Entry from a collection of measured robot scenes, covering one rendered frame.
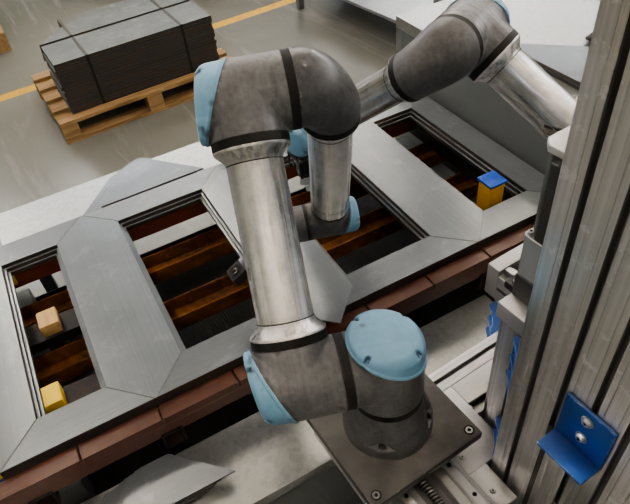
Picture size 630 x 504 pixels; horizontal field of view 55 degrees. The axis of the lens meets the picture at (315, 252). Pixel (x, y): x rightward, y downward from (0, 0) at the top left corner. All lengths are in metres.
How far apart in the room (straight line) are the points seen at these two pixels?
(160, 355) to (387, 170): 0.87
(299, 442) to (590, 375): 0.83
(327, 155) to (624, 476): 0.61
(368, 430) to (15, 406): 0.85
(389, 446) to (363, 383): 0.17
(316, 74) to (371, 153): 1.09
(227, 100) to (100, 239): 1.04
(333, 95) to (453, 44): 0.32
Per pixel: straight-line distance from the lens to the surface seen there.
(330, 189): 1.08
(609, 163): 0.63
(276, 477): 1.44
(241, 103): 0.86
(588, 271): 0.71
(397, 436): 1.00
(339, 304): 1.48
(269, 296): 0.86
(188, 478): 1.44
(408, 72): 1.14
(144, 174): 2.14
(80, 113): 4.06
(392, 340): 0.88
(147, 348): 1.50
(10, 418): 1.52
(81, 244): 1.84
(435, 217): 1.70
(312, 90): 0.87
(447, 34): 1.14
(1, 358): 1.65
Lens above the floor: 1.96
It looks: 44 degrees down
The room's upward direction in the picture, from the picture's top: 7 degrees counter-clockwise
